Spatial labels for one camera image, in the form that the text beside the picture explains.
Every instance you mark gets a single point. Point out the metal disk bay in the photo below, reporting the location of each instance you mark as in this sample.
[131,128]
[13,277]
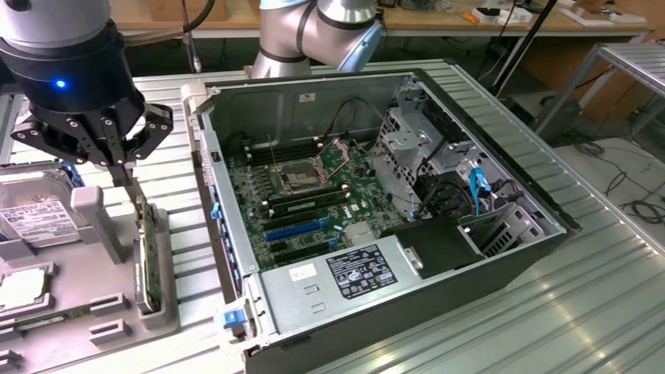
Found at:
[519,226]

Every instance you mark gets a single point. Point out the open black PC case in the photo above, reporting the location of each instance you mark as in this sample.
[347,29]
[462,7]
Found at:
[519,163]

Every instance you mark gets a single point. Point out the wooden desk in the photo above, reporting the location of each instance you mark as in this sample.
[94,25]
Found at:
[441,23]

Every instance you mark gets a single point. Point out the Nvidia graphics card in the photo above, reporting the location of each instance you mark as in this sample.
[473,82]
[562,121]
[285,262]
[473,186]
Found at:
[150,253]

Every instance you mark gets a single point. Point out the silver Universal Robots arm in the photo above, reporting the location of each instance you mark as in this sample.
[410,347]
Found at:
[51,15]

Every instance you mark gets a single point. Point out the small orange item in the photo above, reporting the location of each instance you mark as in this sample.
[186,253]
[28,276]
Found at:
[469,15]

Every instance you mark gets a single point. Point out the black box on floor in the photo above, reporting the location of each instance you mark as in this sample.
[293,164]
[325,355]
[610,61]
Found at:
[555,117]

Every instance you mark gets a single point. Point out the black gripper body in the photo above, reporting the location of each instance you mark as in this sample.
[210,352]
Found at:
[66,78]

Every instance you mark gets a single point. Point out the silver chipset heatsink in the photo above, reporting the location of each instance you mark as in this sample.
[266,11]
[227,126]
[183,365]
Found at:
[359,231]

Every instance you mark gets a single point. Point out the black tripod pole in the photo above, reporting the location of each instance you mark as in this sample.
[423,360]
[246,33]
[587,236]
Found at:
[531,37]

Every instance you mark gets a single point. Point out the thin socket locking lever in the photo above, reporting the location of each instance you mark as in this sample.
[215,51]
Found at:
[270,152]

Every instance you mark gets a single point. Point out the CPU socket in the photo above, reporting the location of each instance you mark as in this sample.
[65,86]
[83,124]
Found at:
[301,177]

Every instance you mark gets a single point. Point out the blue case latch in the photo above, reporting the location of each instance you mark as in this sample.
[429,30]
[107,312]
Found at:
[230,319]

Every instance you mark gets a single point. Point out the blue plastic slot retainer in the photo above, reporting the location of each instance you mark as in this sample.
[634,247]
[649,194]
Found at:
[214,212]

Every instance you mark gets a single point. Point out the black RAM slot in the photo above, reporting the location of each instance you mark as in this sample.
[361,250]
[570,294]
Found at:
[285,157]
[311,209]
[307,198]
[279,143]
[306,193]
[309,203]
[281,148]
[283,152]

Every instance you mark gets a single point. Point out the brown cabinet panel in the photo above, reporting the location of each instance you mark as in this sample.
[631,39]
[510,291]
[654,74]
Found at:
[571,58]

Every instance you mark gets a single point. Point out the flat white box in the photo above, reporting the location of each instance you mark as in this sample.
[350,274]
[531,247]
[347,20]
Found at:
[586,15]

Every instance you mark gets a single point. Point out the green motherboard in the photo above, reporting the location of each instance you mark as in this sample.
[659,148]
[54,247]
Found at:
[363,195]

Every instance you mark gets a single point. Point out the grey parts rack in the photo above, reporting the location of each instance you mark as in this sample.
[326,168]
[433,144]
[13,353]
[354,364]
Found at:
[87,280]

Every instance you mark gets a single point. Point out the silver CPU chip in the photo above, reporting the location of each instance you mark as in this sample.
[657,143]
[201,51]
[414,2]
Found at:
[20,286]

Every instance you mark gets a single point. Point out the silver power supply unit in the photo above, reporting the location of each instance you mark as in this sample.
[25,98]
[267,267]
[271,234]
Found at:
[290,296]

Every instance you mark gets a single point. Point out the silver perforated drive cage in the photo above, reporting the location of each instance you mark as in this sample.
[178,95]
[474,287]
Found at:
[405,140]

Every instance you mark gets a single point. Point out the white and black box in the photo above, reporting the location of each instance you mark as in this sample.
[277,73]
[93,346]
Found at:
[511,15]

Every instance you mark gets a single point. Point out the blue plastic disk bracket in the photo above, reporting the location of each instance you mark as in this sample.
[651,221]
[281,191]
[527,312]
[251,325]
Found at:
[71,177]

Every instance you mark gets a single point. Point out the silver hard disk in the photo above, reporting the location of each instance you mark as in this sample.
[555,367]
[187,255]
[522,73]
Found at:
[30,218]

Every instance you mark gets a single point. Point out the black expansion slot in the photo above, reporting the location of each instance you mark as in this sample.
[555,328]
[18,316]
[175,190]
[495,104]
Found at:
[287,223]
[303,257]
[301,246]

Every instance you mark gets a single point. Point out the metal frame table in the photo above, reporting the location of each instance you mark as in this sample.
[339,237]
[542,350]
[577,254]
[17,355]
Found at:
[638,58]

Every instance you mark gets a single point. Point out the metal socket cover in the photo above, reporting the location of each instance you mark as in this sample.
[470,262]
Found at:
[337,143]

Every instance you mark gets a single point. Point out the green RAM stick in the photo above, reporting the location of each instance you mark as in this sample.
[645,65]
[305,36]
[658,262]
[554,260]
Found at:
[46,320]

